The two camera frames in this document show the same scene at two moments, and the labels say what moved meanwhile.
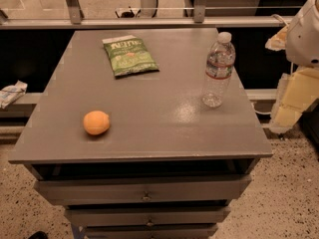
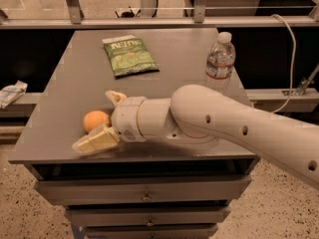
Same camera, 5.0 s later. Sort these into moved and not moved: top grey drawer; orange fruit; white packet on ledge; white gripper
Moved: white gripper
Not moved: white packet on ledge; top grey drawer; orange fruit
